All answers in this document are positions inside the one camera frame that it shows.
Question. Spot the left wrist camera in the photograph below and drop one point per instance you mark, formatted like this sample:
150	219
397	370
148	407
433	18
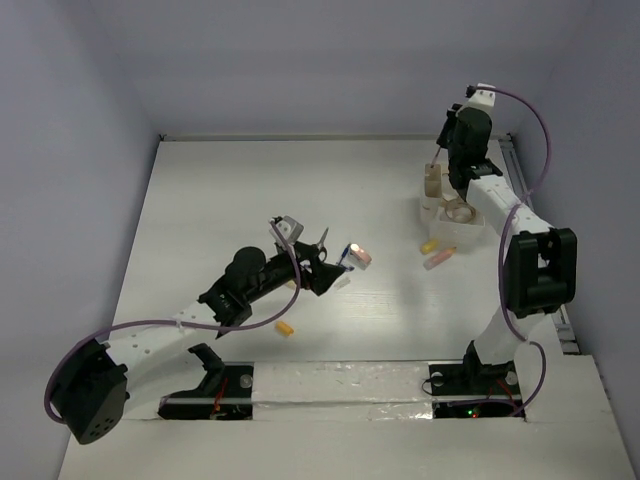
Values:
285	230

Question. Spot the beige masking tape roll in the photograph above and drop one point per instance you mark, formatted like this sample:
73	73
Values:
462	215

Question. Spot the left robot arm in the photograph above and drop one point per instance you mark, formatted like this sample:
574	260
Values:
90	389

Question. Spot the clear tape roll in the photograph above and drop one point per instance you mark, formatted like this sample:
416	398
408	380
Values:
454	204

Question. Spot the black handled scissors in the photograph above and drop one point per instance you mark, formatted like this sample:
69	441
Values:
318	250

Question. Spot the blue gel pen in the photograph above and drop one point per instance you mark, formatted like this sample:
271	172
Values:
342	262

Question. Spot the red gel pen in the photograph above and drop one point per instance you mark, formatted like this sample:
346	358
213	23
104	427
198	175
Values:
436	156

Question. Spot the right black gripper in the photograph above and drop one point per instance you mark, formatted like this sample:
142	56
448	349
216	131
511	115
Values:
454	115

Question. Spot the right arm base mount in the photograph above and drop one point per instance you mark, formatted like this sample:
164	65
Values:
458	394

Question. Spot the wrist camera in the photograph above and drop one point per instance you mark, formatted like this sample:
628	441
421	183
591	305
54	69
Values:
285	230
480	96

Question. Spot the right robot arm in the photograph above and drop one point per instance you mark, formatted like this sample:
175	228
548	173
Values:
536	262

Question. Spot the yellow highlighter cap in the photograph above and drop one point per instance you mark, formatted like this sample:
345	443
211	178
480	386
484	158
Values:
429	246

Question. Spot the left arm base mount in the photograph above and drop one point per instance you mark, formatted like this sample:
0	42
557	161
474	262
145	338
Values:
224	392

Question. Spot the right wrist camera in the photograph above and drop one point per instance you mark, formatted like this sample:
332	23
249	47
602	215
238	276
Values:
480	96

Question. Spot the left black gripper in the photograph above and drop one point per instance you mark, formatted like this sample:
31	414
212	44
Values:
323	275

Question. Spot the pink mini stapler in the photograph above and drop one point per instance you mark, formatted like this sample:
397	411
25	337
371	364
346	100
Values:
359	257

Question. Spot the white perforated organizer basket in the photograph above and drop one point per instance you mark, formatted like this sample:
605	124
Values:
447	217

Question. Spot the orange highlighter cap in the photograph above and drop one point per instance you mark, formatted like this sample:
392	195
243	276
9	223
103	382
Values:
284	329

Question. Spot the pink highlighter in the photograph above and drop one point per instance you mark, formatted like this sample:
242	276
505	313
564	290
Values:
440	257

